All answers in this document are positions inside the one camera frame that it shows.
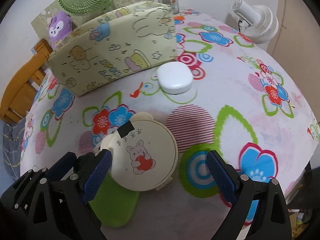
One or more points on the floral tablecloth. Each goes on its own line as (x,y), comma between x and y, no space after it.
(242,104)

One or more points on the white rounded case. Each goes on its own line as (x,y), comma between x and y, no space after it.
(174,77)

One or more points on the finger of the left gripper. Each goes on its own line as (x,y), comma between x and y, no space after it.
(35,206)
(93,166)

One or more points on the orange handled scissors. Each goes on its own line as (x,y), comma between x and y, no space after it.
(179,18)

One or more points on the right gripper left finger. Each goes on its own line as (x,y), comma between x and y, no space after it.
(78,194)

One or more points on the round beige bear mirror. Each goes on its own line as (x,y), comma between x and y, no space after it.
(144,153)

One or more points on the green rounded case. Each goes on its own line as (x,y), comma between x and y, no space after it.
(113,204)

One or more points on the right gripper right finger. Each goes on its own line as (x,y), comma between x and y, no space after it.
(271,219)

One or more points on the wooden bed frame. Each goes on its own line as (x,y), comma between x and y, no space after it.
(19,94)

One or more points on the purple plush bunny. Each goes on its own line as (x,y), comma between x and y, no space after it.
(59,27)

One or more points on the yellow cartoon storage box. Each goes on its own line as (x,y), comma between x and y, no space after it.
(114,45)

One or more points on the white standing fan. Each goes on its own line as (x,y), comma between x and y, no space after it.
(258,22)

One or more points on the grey plaid blanket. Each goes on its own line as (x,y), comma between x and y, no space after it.
(11,147)

